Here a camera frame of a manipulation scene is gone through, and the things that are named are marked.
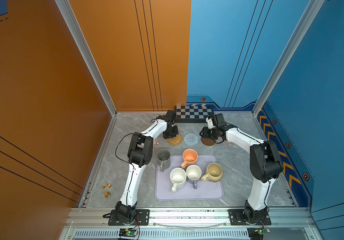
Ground yellow rattan round coaster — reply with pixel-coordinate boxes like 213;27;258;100
167;134;183;146

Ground brown wooden round coaster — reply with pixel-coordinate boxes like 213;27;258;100
201;137;216;146

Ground pink flower coaster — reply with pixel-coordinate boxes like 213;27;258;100
153;139;160;146
224;140;233;147

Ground grey woven round coaster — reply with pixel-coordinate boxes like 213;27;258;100
184;134;199;146

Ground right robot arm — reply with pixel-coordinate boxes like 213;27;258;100
200;114;284;226

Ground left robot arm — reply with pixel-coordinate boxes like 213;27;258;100
111;110;179;225

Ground black white chessboard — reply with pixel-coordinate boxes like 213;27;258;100
175;106;214;123

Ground grey mug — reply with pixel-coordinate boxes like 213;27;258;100
157;149;171;172

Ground orange mug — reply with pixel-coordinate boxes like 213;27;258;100
181;149;198;169

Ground yellow mug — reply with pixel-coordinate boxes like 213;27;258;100
201;163;223;183

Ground white mug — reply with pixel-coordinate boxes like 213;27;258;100
170;168;187;193

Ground lavender mug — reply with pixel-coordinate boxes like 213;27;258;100
186;165;202;190

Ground lavender silicone tray mat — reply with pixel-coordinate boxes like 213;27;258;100
155;155;224;201

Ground small brass objects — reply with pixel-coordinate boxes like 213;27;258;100
101;184;112;198

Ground green circuit board left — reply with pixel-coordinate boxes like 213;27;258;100
119;229;138;239

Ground circuit board right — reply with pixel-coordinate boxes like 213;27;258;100
247;228;271;240

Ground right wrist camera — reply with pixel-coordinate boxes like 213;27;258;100
206;117;215;129

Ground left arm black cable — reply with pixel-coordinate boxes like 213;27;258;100
114;132;135;165

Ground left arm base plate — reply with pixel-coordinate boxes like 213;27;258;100
108;209;150;226

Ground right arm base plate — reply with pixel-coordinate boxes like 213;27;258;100
228;209;272;226

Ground aluminium front rail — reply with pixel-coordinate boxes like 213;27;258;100
60;207;323;240

